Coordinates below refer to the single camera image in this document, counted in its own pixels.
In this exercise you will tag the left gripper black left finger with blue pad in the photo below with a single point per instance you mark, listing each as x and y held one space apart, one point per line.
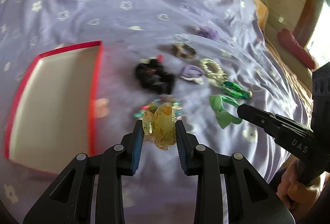
91 184

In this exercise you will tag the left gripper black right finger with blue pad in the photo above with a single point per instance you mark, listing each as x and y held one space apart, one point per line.
227 182

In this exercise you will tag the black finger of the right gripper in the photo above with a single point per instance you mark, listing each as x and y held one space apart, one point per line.
285 131

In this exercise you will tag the yellow translucent hair claw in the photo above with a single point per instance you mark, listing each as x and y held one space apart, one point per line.
159 126

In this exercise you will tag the black scrunchie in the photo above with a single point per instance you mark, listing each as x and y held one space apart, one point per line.
152 76

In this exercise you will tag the person's right hand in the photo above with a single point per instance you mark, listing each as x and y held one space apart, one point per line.
298 198

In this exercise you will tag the red shallow box lid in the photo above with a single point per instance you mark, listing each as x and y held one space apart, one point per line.
52 117

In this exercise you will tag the red slipper on floor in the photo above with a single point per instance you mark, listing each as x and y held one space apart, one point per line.
288 41

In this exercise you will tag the purple scrunchie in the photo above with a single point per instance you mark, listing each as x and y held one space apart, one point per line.
207 32

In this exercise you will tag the lilac floral bed sheet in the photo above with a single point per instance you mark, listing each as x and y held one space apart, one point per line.
132 30

